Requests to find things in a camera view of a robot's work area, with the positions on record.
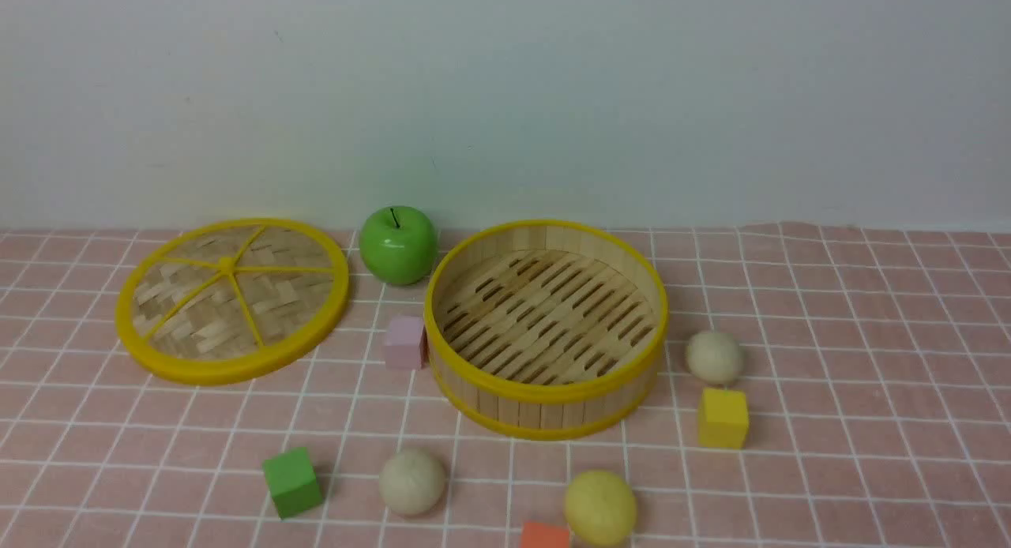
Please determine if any pink cube block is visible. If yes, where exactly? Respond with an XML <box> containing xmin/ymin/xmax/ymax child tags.
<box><xmin>382</xmin><ymin>315</ymin><xmax>427</xmax><ymax>370</ymax></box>

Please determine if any woven bamboo steamer lid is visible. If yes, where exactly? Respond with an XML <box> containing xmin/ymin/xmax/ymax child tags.
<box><xmin>115</xmin><ymin>218</ymin><xmax>351</xmax><ymax>386</ymax></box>

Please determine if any orange cube block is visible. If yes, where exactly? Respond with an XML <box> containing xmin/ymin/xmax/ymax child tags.
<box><xmin>519</xmin><ymin>520</ymin><xmax>570</xmax><ymax>548</ymax></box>

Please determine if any pink checkered tablecloth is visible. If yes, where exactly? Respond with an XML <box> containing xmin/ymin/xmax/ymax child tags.
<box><xmin>1</xmin><ymin>222</ymin><xmax>1010</xmax><ymax>547</ymax></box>

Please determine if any green apple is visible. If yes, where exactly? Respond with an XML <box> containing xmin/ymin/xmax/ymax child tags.
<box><xmin>359</xmin><ymin>205</ymin><xmax>438</xmax><ymax>286</ymax></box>

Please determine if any green cube block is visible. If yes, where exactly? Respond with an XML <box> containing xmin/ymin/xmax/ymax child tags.
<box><xmin>262</xmin><ymin>446</ymin><xmax>324</xmax><ymax>520</ymax></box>

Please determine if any white bun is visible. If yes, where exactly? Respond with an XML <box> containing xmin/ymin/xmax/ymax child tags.
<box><xmin>378</xmin><ymin>448</ymin><xmax>448</xmax><ymax>518</ymax></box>
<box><xmin>685</xmin><ymin>331</ymin><xmax>745</xmax><ymax>385</ymax></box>

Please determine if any yellow cube block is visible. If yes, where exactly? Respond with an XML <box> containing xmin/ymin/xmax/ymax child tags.
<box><xmin>697</xmin><ymin>387</ymin><xmax>749</xmax><ymax>450</ymax></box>

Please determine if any bamboo steamer tray yellow rim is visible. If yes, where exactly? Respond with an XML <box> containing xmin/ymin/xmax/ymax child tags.
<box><xmin>423</xmin><ymin>220</ymin><xmax>669</xmax><ymax>441</ymax></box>

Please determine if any yellow bun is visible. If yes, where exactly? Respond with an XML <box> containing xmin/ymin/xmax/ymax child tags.
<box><xmin>564</xmin><ymin>470</ymin><xmax>638</xmax><ymax>547</ymax></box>

